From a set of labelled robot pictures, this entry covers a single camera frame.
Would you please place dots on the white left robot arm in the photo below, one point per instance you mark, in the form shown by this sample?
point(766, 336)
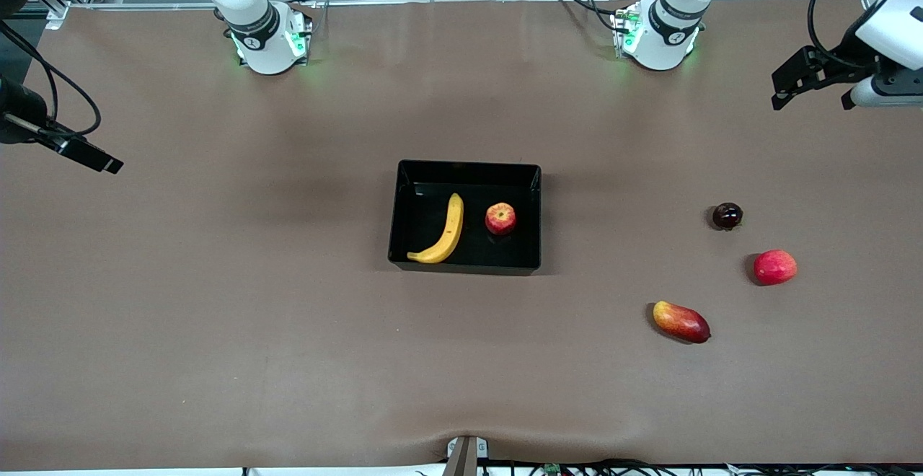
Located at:
point(660, 36)

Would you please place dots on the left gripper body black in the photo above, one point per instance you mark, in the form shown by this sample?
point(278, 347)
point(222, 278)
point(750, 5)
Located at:
point(845, 54)

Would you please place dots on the yellow banana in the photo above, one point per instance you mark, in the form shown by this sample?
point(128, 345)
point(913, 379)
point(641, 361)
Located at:
point(451, 234)

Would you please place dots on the brown table mat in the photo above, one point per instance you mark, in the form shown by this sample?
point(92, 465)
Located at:
point(288, 353)

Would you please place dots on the red yellow mango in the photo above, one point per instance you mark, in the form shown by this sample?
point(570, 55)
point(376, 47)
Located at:
point(681, 321)

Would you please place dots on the small red yellow apple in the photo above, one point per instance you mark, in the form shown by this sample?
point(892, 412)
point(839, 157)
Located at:
point(500, 218)

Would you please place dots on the dark purple plum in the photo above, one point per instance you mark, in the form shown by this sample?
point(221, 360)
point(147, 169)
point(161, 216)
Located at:
point(727, 216)

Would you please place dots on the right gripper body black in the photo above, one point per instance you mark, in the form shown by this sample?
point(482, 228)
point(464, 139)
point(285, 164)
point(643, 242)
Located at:
point(16, 110)

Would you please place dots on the silver table edge strip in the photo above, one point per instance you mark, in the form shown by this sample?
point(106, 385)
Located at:
point(404, 2)

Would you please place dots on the brown post with metal bracket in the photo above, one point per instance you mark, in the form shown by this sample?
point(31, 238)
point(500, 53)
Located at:
point(465, 458)

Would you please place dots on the small green circuit board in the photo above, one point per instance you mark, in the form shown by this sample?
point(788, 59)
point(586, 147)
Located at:
point(552, 469)

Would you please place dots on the black plastic box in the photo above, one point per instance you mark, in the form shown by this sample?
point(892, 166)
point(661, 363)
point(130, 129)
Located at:
point(425, 209)

